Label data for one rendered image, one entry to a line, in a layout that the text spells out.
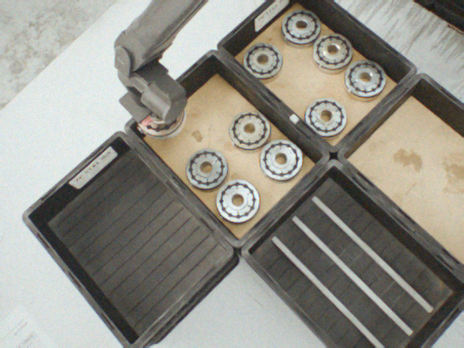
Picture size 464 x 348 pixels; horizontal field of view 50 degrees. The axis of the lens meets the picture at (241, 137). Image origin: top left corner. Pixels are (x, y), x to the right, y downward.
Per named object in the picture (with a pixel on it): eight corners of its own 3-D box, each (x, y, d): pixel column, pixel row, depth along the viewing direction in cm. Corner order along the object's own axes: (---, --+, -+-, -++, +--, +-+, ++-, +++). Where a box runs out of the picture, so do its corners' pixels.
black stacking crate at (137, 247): (42, 224, 123) (20, 216, 113) (133, 143, 129) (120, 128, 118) (145, 350, 112) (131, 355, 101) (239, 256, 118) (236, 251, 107)
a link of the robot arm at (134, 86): (132, 47, 86) (108, 70, 85) (160, 70, 85) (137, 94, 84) (142, 65, 93) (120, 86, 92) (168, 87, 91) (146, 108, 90)
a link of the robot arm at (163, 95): (154, 21, 84) (114, 42, 79) (203, 61, 82) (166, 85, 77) (147, 70, 94) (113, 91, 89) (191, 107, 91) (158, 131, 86)
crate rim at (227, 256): (23, 218, 114) (17, 216, 112) (123, 130, 120) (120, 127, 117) (133, 355, 103) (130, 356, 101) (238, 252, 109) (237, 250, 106)
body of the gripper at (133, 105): (180, 91, 98) (172, 75, 91) (141, 126, 96) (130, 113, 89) (158, 70, 100) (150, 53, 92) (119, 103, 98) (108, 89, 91)
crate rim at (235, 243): (123, 130, 120) (120, 127, 117) (214, 50, 125) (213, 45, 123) (238, 252, 109) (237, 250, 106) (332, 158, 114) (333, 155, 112)
